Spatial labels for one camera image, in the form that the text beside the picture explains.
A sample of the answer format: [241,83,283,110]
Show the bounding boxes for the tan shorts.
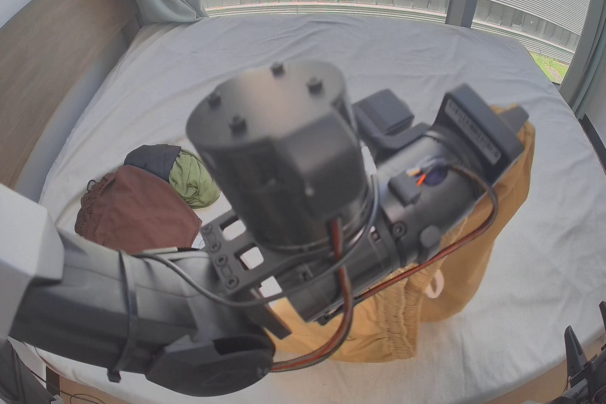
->
[267,105,538,363]

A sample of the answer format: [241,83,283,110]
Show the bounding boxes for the green garment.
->
[169,150,219,210]

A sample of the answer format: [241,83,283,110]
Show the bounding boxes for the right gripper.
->
[563,300,606,404]

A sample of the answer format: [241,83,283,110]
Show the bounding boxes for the brown garment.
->
[74,166,205,252]

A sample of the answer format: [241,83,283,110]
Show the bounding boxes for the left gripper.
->
[376,85,529,264]

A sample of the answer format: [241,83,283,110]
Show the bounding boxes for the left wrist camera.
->
[353,91,431,157]

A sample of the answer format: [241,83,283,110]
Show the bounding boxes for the black garment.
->
[124,145,184,182]

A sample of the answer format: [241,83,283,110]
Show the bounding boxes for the bed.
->
[0,0,606,404]

